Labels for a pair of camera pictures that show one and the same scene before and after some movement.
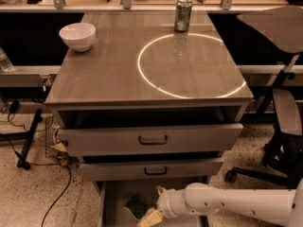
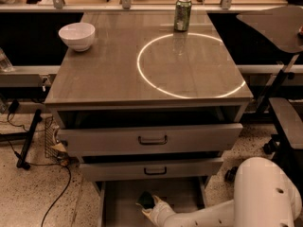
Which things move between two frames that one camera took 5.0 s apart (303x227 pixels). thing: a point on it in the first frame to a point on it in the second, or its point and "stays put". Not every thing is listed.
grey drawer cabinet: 146,103 stays put
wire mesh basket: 51,129 stays put
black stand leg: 12,136 stays put
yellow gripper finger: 160,190 to 157,200
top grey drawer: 151,139 stays put
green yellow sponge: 136,206 to 146,200
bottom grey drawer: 111,200 stays put
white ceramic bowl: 79,35 stays put
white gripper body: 166,201 to 160,209
